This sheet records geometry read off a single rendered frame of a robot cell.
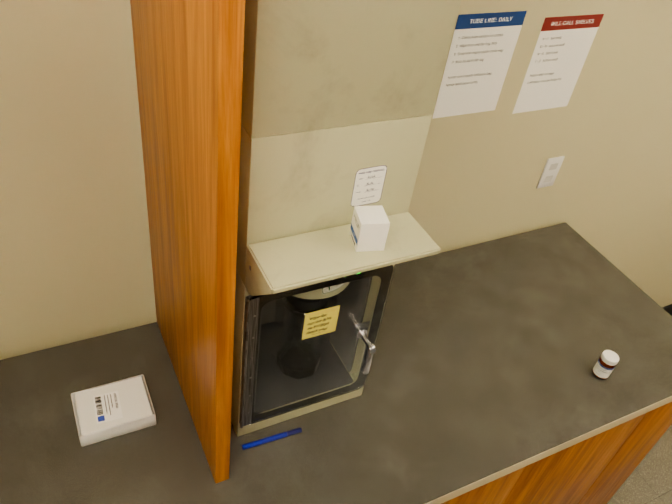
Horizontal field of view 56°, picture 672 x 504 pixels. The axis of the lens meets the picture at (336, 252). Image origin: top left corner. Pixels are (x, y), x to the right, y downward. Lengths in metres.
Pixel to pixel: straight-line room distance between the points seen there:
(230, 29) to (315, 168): 0.34
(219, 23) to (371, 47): 0.29
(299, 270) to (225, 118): 0.32
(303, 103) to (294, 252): 0.25
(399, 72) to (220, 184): 0.34
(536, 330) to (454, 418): 0.43
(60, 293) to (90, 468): 0.42
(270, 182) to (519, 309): 1.12
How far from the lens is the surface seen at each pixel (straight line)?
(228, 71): 0.77
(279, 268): 1.01
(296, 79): 0.92
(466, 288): 1.93
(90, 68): 1.31
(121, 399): 1.52
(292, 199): 1.03
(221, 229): 0.89
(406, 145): 1.09
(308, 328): 1.26
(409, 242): 1.11
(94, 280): 1.61
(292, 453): 1.47
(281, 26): 0.88
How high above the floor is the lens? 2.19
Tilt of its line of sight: 40 degrees down
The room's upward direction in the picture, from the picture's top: 10 degrees clockwise
